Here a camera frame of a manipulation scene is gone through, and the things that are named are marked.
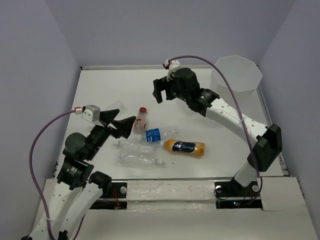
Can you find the white octagonal bin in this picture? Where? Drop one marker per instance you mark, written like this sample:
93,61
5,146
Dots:
242,74

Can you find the red cap small bottle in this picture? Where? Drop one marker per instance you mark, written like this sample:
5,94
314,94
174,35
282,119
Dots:
140,125

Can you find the aluminium back rail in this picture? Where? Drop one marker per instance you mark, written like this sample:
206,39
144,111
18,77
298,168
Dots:
137,67

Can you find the orange juice bottle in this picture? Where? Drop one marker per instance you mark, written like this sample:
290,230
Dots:
183,147

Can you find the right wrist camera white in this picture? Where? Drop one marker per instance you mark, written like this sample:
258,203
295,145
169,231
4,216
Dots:
171,66

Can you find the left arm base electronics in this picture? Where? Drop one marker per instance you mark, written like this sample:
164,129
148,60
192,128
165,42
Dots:
115,199

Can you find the clear bottle white cap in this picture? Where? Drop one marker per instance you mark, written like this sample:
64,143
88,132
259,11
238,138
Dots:
135,146
140,161

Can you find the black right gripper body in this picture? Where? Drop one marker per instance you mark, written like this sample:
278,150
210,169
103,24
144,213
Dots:
172,91

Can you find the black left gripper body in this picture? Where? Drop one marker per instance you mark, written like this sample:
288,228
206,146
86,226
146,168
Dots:
100,134

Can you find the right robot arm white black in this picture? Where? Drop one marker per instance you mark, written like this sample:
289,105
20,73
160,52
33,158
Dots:
265,142

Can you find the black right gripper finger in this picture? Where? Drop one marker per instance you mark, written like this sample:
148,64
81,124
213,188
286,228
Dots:
157,93
159,85

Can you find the white front cover board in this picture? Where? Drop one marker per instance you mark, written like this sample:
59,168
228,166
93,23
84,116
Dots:
186,210

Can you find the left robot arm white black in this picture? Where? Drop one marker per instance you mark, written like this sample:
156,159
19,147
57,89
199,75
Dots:
77,187

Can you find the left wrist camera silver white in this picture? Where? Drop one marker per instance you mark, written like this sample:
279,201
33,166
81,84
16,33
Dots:
91,113

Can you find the clear capless bottle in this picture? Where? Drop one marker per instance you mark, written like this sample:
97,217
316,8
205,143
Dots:
116,105

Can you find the blue label water bottle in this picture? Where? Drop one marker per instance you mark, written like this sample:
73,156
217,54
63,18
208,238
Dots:
158,134

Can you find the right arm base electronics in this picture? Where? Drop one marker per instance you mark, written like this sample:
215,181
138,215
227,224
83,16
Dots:
237,197

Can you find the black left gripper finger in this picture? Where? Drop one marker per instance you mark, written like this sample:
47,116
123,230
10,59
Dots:
123,127
108,116

